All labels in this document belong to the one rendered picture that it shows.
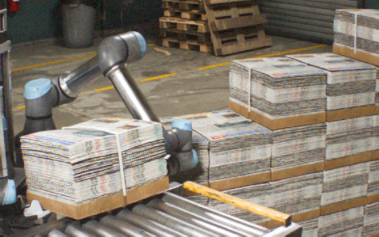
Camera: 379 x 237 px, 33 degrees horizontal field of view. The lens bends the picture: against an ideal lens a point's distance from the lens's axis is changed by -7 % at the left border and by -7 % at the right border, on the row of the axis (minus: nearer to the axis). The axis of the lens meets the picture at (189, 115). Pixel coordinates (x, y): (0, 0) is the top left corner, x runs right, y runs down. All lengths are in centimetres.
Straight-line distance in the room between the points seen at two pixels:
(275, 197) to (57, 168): 121
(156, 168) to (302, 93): 91
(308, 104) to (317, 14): 757
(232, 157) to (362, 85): 72
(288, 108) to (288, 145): 17
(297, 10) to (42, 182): 879
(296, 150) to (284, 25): 796
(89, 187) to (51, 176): 13
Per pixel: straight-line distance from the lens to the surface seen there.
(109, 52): 239
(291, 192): 292
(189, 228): 194
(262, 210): 202
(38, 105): 267
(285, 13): 1073
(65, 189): 196
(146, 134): 207
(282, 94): 275
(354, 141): 306
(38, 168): 207
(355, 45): 319
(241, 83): 295
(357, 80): 298
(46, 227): 196
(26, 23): 982
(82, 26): 961
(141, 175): 208
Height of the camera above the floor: 163
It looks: 16 degrees down
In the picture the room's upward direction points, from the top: straight up
